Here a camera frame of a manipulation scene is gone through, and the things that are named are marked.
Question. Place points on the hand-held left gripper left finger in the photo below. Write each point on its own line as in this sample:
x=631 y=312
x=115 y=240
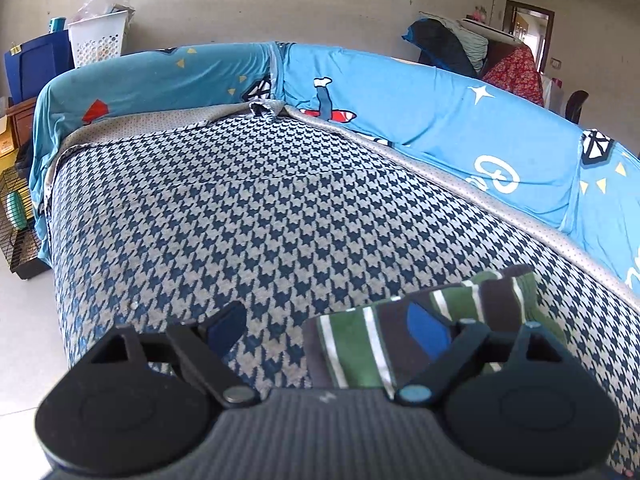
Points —
x=225 y=331

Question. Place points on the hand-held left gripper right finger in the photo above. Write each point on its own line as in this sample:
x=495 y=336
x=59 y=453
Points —
x=427 y=329

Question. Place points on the green brown striped t-shirt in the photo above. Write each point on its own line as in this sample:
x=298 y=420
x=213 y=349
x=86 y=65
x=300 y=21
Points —
x=355 y=350

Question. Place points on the pile of clothes on chair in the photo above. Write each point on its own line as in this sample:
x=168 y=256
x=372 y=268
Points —
x=440 y=45

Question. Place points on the houndstooth sofa seat cover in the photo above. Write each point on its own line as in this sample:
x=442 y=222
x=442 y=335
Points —
x=250 y=210

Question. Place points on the blue printed sofa backrest cover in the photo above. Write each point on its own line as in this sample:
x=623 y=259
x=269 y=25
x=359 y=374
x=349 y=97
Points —
x=425 y=110

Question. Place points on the red floral cloth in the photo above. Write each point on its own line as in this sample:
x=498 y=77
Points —
x=515 y=77

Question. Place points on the black chair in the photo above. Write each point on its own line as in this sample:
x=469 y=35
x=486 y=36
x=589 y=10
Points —
x=576 y=106

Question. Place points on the striped pillow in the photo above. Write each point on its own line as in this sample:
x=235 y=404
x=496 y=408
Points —
x=474 y=42

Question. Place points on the wooden cabinet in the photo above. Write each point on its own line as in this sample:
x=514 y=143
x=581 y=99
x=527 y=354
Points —
x=22 y=120

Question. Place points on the white laundry basket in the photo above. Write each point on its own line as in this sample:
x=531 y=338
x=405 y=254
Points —
x=95 y=40

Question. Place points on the blue storage box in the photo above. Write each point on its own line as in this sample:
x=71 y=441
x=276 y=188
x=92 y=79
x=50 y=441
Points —
x=37 y=65

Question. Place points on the teal bottle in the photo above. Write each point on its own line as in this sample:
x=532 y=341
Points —
x=57 y=24

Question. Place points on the clear plastic bag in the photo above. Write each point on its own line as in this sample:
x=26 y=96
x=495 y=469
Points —
x=105 y=2

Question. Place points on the wooden door frame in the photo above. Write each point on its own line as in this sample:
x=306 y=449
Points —
x=527 y=35

